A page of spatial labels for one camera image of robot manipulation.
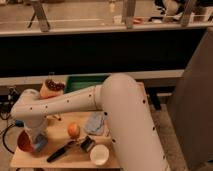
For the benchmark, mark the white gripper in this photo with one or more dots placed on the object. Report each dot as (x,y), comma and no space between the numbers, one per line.
(35,127)

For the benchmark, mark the blue sponge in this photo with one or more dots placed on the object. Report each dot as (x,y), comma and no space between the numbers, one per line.
(40,142)

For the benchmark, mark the red bowl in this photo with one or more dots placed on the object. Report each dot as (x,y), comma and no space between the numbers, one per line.
(24,142)

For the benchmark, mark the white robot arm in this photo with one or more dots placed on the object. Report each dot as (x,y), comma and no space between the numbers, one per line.
(123,100)

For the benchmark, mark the blue box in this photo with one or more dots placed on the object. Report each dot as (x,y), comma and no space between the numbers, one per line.
(19,123)

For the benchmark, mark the orange apple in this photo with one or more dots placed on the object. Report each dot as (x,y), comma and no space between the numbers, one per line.
(73,130)

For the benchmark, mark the bunch of dark grapes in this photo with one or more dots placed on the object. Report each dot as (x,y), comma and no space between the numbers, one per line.
(53,86)

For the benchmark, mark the small black box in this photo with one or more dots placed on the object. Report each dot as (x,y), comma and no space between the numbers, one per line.
(87,144)

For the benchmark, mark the grey blue cloth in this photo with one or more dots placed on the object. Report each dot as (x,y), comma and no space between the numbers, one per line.
(95,124)

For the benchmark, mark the green tray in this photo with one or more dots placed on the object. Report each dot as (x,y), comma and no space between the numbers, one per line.
(75,83)

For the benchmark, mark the white cup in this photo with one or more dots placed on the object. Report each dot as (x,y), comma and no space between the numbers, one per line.
(99,155)

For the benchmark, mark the grey panel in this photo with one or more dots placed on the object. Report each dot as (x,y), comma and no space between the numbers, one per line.
(191,106)

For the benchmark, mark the black handled knife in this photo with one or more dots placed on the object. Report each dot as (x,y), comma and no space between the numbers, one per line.
(59,152)

